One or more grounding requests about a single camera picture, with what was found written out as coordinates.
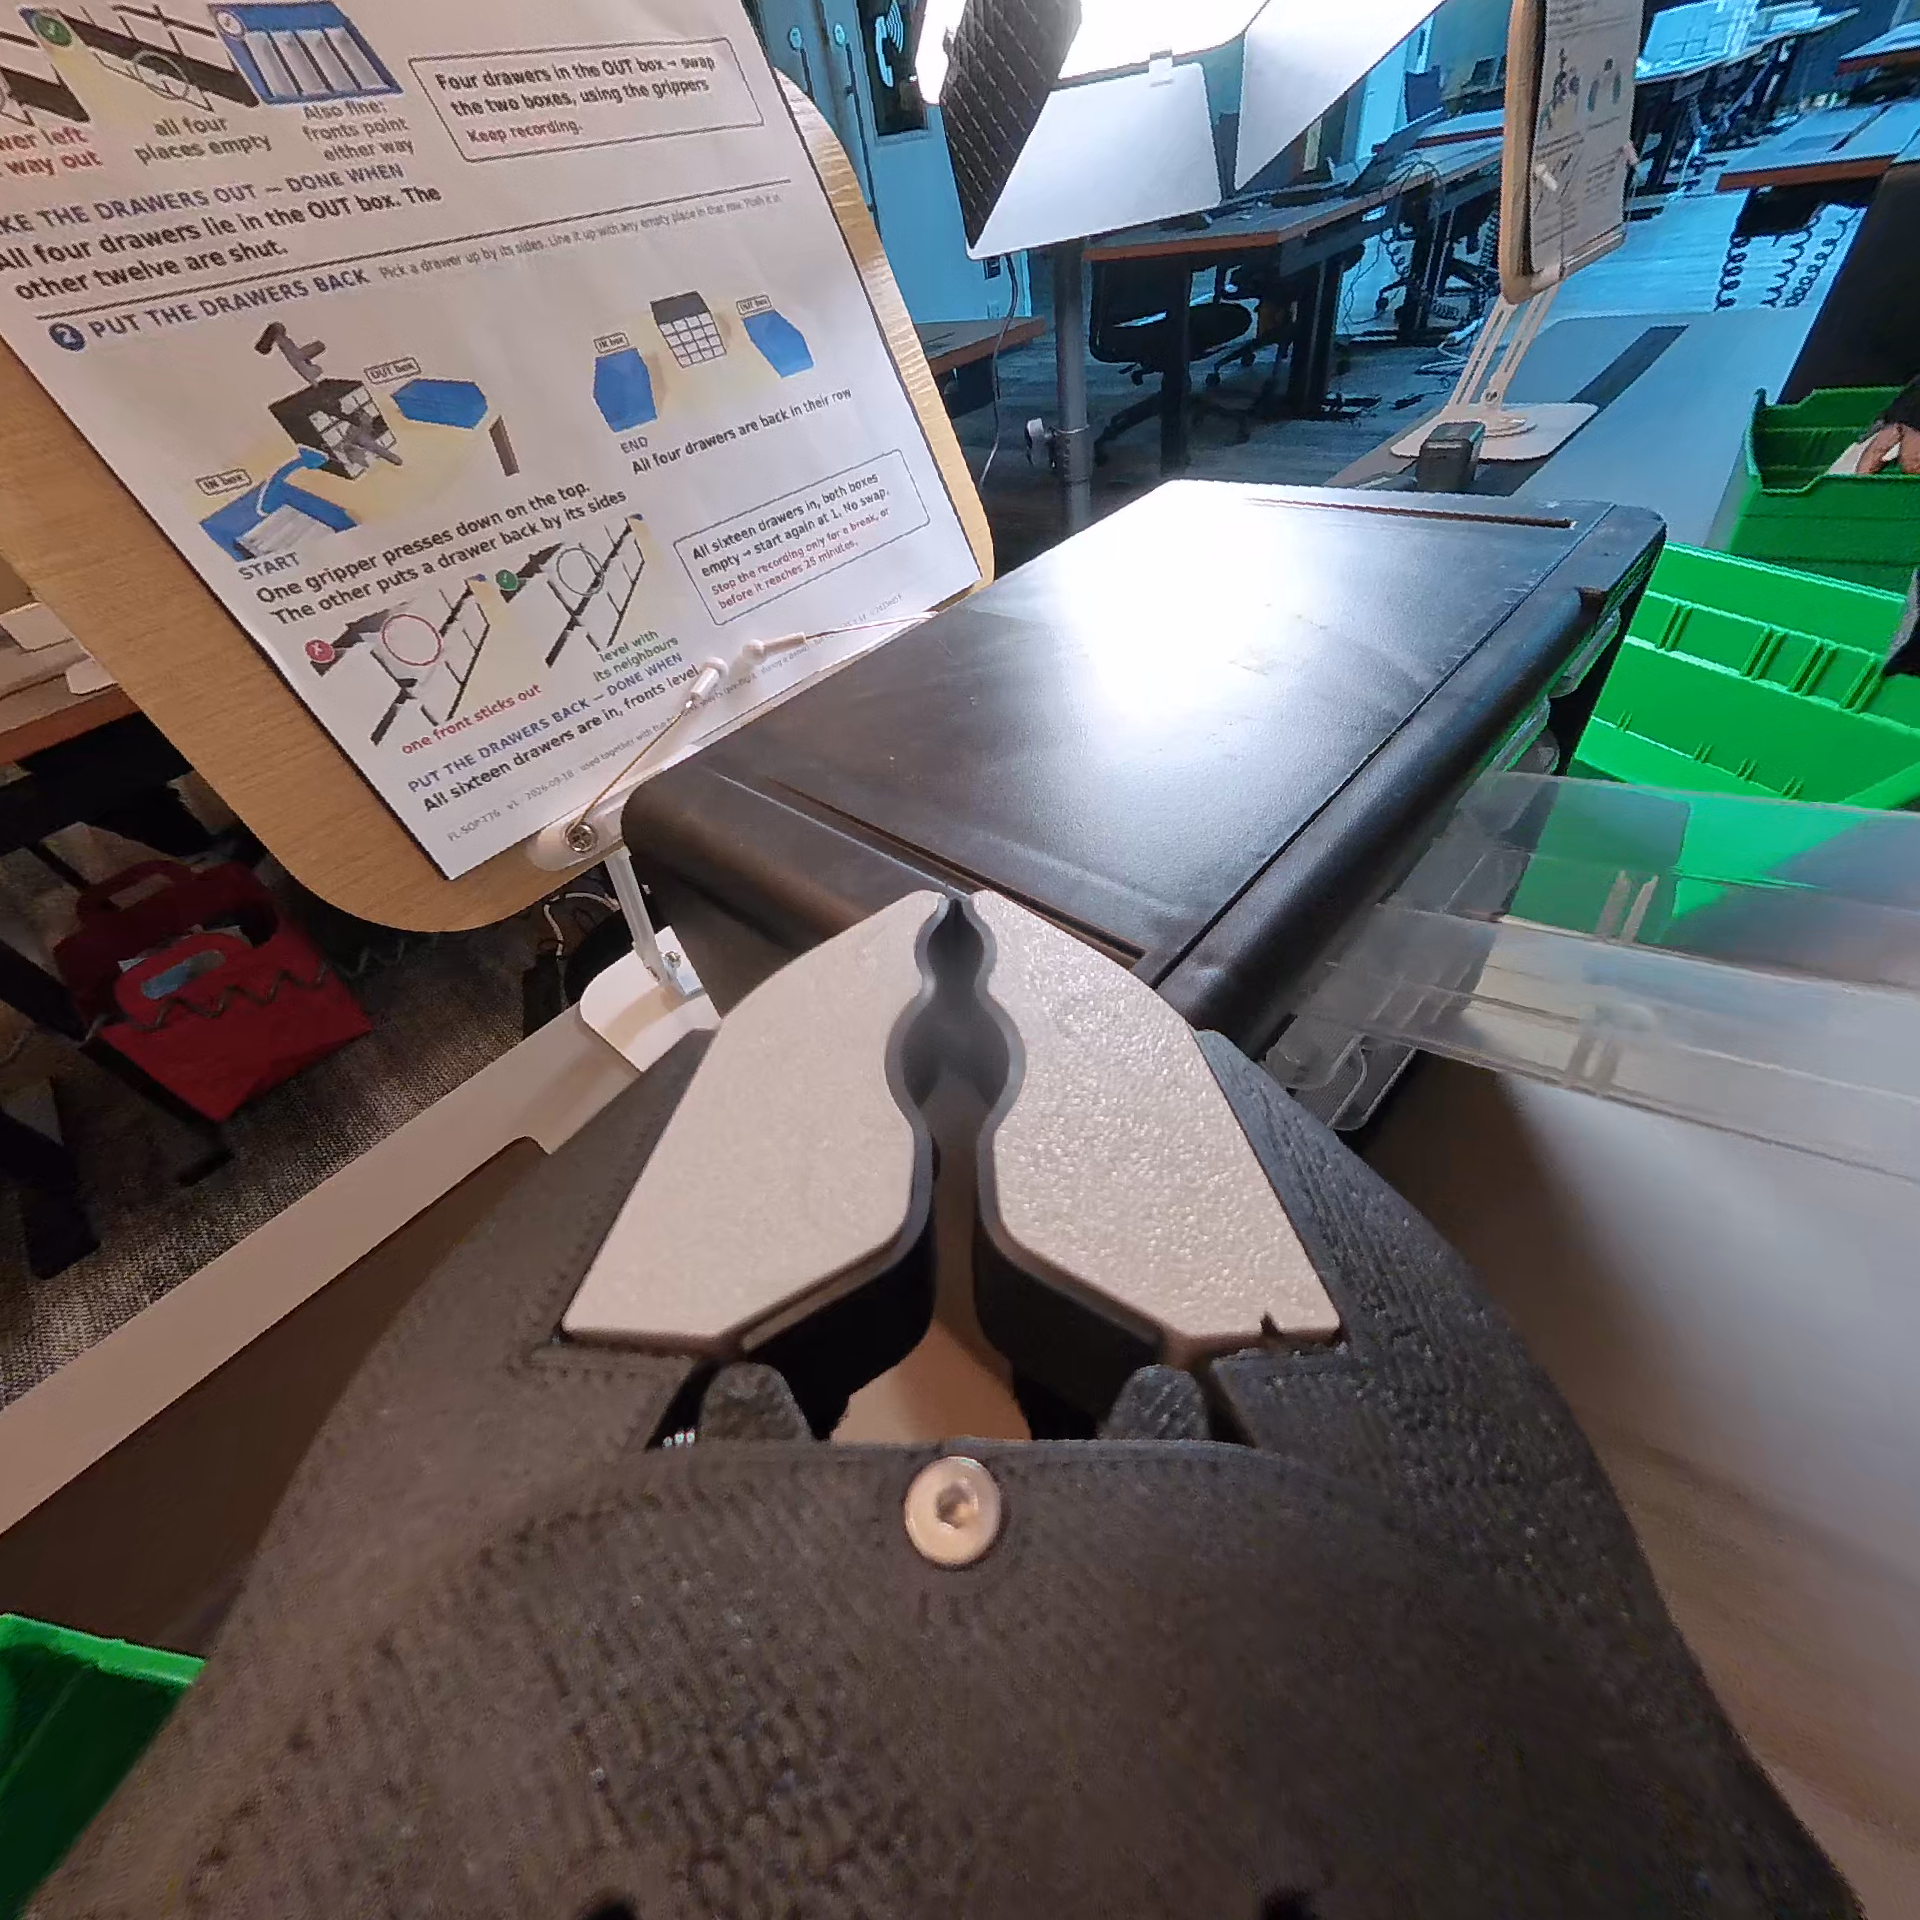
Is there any printed instruction sheet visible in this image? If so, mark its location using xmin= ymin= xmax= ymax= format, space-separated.
xmin=1530 ymin=0 xmax=1639 ymax=277
xmin=0 ymin=0 xmax=981 ymax=881

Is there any softbox studio light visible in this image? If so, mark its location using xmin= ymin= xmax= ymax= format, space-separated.
xmin=918 ymin=0 xmax=1449 ymax=260

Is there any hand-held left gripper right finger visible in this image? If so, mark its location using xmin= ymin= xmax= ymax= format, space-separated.
xmin=961 ymin=888 xmax=1345 ymax=1374

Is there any background office table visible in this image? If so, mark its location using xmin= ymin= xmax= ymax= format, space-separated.
xmin=1082 ymin=149 xmax=1510 ymax=437

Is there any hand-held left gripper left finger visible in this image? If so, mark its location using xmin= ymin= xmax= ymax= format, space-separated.
xmin=560 ymin=888 xmax=967 ymax=1358

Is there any grey light stand pole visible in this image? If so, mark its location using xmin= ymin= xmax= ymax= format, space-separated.
xmin=1051 ymin=238 xmax=1100 ymax=491

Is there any black office chair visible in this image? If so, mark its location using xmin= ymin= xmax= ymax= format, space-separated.
xmin=1089 ymin=269 xmax=1253 ymax=443

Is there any black drawer cabinet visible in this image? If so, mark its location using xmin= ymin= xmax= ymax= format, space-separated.
xmin=620 ymin=478 xmax=1668 ymax=1150

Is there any red bag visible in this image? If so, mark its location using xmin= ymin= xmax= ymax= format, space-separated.
xmin=53 ymin=861 xmax=377 ymax=1122

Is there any grey desk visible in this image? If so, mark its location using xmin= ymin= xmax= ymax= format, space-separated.
xmin=0 ymin=307 xmax=1920 ymax=1920

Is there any green plastic storage bin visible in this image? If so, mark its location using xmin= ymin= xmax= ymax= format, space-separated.
xmin=1713 ymin=386 xmax=1920 ymax=591
xmin=0 ymin=1614 xmax=205 ymax=1920
xmin=1567 ymin=540 xmax=1920 ymax=819

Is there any clear plastic parts drawer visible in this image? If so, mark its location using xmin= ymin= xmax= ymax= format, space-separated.
xmin=1267 ymin=772 xmax=1920 ymax=1190

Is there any black coiled cable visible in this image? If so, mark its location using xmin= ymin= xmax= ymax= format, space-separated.
xmin=1724 ymin=209 xmax=1848 ymax=310

